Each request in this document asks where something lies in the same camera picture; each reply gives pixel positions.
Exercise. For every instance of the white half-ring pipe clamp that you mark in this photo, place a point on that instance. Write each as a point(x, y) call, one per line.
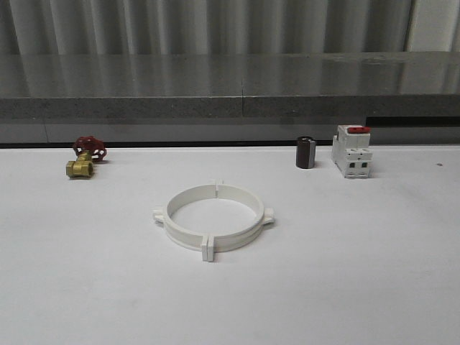
point(179, 233)
point(223, 243)

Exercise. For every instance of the brass valve with red handle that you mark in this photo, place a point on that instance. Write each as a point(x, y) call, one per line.
point(89, 150)

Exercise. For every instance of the grey stone counter ledge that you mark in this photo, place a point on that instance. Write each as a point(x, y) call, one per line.
point(312, 89)

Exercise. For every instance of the dark brown cylindrical capacitor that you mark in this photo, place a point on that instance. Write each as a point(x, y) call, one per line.
point(305, 152)

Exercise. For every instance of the white circuit breaker red switch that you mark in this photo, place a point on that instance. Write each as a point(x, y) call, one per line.
point(350, 151)

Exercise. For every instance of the grey corrugated curtain backdrop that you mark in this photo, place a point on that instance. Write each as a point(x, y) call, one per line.
point(227, 27)

